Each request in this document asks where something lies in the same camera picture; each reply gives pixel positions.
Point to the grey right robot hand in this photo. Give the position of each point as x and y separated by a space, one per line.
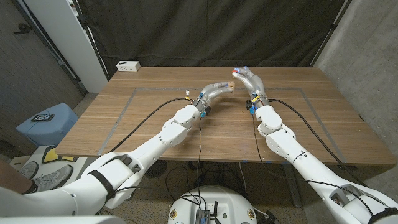
253 84

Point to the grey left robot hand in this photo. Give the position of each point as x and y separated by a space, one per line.
211 91

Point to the small wooden block with holes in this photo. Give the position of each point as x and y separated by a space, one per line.
231 85

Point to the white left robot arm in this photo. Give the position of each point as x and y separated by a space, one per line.
168 137

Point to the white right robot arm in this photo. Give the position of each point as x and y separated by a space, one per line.
289 146

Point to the black backdrop curtain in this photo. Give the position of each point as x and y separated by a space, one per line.
202 31

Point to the white power strip box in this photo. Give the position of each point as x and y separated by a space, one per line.
128 66

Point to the round black floor fan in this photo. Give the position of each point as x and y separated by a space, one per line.
158 169

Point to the black backdrop stand pole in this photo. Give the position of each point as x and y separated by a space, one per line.
332 27
90 39

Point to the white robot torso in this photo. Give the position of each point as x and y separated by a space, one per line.
230 202

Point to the grey table leg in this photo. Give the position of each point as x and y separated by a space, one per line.
293 194

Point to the grey electronics box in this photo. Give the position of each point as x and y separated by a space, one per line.
202 216

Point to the white pillar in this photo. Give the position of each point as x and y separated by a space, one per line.
71 40

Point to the blue plastic stool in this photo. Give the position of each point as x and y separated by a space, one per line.
53 132

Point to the black smartphone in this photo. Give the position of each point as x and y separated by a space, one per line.
43 117

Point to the grey black sneaker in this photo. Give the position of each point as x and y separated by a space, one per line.
29 169
54 179

